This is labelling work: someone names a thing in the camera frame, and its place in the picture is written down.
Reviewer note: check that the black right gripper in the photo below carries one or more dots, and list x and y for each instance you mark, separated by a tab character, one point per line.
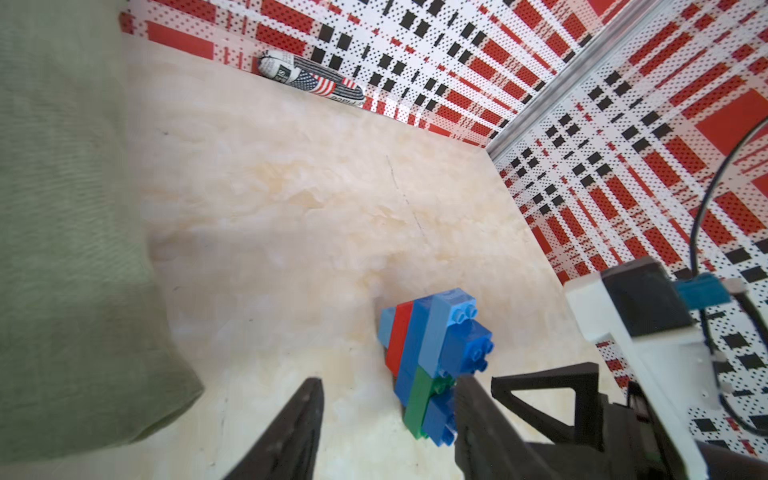
593	440

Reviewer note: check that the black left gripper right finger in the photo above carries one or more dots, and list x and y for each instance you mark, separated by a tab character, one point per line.
487	446

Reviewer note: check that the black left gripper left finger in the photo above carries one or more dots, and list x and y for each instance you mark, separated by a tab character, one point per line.
288	447

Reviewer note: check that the green lego brick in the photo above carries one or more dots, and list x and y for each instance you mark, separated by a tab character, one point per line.
422	388

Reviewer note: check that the blue tiny lego brick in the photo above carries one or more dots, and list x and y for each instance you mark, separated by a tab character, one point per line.
465	348

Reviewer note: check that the blue long lego brick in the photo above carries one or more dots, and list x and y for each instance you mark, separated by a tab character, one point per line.
409	360

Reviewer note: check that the red lego brick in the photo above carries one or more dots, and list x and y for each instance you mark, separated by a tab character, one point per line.
401	315

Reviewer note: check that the small light blue lego brick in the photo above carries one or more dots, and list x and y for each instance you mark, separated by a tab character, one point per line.
385	327

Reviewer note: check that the blue lego brick front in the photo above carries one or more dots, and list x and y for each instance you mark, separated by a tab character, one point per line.
439	422

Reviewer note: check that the green cushion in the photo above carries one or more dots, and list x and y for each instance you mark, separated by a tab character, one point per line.
86	358

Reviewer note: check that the flag print rolled pouch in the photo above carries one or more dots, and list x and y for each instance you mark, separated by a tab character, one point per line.
309	76

